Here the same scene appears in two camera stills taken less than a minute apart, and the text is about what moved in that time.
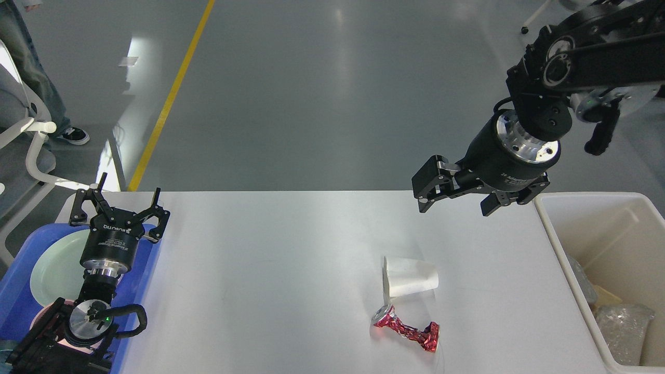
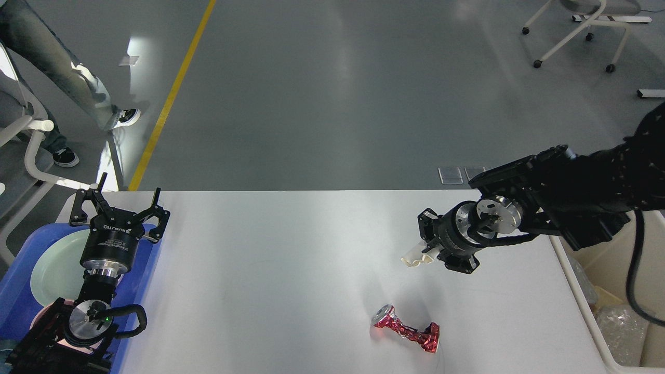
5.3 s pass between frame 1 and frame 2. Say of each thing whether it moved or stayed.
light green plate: stayed
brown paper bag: stayed
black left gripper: stayed
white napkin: moved
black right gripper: moved
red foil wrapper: stayed
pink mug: stayed
